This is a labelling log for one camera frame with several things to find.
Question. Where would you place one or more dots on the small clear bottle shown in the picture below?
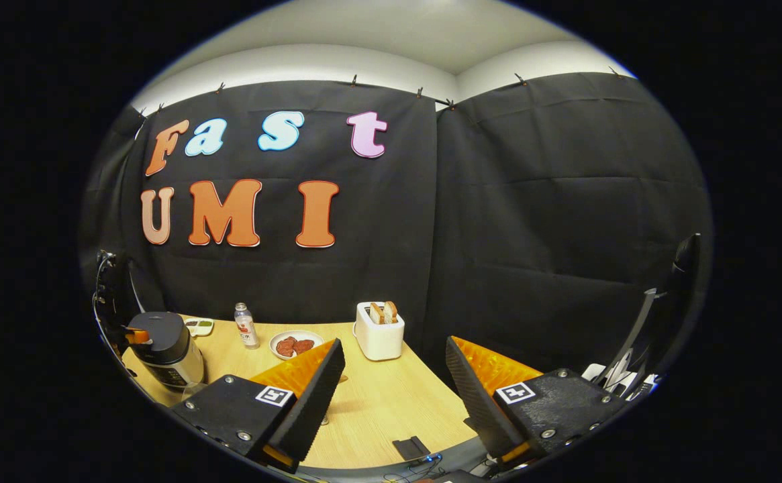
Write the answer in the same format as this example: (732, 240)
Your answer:
(247, 329)

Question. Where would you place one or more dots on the white divided dish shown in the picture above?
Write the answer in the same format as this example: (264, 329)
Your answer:
(199, 327)

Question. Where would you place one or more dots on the black tripod stand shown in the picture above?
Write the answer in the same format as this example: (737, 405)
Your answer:
(639, 322)

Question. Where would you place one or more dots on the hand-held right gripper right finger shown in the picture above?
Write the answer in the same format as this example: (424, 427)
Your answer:
(474, 402)

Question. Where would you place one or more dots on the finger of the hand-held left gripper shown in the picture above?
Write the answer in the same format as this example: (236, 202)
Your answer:
(139, 335)

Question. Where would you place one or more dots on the white stand base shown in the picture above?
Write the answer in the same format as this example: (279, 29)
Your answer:
(595, 371)

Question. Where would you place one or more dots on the white round plate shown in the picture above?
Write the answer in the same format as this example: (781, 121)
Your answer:
(297, 334)

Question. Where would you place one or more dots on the black backdrop cloth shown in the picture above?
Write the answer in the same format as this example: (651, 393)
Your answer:
(498, 201)

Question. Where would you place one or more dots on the black rice cooker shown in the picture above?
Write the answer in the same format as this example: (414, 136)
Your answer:
(169, 362)

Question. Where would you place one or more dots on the red meat slice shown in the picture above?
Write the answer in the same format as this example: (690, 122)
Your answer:
(303, 346)
(286, 347)

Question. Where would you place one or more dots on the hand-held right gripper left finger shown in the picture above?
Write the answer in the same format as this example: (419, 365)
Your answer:
(313, 402)

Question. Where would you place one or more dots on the toasted bread slice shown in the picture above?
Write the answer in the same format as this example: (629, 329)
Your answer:
(390, 311)
(376, 313)

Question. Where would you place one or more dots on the white toaster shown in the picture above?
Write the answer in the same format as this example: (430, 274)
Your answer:
(377, 339)

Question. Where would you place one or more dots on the row of cloth clips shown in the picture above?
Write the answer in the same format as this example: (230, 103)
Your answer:
(354, 80)

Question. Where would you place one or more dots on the small black block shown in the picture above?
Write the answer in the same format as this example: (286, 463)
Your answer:
(411, 447)

